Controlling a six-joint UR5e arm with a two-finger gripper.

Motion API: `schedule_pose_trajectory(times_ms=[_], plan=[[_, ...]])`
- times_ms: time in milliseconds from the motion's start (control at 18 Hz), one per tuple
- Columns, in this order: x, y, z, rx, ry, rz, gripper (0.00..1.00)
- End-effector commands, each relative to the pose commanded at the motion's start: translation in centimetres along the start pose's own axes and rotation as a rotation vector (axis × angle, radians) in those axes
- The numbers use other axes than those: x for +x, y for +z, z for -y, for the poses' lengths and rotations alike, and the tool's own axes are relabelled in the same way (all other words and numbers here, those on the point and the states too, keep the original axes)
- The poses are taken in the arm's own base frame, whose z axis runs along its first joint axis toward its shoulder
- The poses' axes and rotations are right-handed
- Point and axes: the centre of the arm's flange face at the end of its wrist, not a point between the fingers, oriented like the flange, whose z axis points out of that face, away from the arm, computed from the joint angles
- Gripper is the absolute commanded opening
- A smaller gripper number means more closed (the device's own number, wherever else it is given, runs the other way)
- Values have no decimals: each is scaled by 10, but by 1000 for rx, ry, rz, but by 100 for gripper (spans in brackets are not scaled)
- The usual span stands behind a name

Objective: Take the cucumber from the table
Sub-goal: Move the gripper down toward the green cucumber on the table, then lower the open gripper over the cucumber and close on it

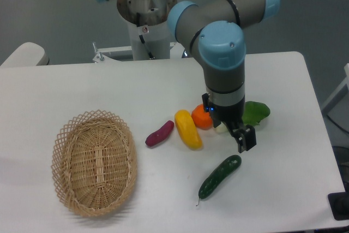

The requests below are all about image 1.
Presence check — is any orange round fruit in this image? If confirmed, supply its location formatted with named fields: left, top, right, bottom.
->
left=191, top=104, right=213, bottom=130

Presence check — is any green leafy bok choy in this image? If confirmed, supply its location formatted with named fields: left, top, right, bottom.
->
left=216, top=100, right=271, bottom=134

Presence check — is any white chair armrest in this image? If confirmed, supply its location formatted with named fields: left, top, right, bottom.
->
left=1, top=42, right=50, bottom=68

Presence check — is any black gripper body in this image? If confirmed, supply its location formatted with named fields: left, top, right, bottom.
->
left=202, top=93, right=245, bottom=138

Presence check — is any woven wicker basket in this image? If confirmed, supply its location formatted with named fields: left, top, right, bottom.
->
left=51, top=110, right=137, bottom=217

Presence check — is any black device at table edge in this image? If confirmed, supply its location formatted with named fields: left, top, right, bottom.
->
left=328, top=192, right=348, bottom=220

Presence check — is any purple sweet potato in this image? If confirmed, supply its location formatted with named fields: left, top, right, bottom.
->
left=145, top=120, right=175, bottom=147

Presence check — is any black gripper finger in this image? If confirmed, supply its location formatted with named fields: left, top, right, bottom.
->
left=233, top=129, right=245, bottom=153
left=244, top=124, right=256, bottom=150

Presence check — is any yellow bell pepper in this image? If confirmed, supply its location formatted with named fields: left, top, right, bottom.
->
left=174, top=110, right=202, bottom=150

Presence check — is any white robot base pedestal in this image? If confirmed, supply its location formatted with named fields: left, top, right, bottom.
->
left=93, top=0, right=177, bottom=63

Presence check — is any white furniture at right edge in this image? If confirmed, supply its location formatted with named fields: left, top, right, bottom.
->
left=320, top=64, right=348, bottom=116

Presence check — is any dark green cucumber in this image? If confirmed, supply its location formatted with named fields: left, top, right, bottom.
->
left=197, top=155, right=242, bottom=205

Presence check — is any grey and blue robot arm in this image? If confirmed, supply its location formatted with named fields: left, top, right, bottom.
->
left=97, top=0, right=280, bottom=152

